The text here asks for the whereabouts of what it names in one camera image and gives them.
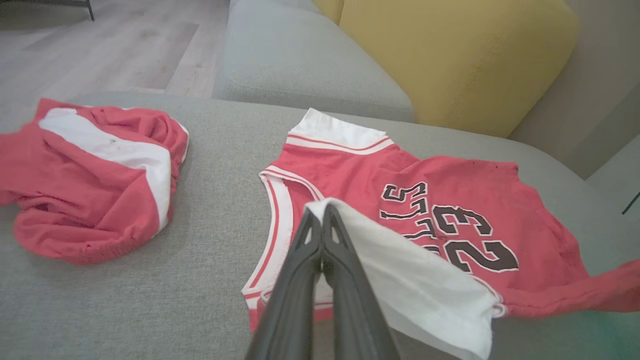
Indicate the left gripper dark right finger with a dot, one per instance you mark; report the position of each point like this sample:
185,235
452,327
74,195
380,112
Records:
352,300

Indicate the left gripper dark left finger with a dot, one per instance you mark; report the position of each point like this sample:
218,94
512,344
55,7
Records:
292,300

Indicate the red basketball jersey number 23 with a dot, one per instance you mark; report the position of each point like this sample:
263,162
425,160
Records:
360,175

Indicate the red shorts white stripe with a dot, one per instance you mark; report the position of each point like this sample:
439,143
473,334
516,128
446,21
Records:
75,200

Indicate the large grey sofa chaise cushion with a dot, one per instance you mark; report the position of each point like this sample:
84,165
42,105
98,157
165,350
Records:
210,300

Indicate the grey sofa seat cushion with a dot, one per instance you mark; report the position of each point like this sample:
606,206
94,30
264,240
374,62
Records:
300,60

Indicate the yellow sofa backrest cushion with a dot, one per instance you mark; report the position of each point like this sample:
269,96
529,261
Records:
460,60
330,7

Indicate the grey coffee table black legs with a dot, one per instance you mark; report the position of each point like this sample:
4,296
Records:
90,10

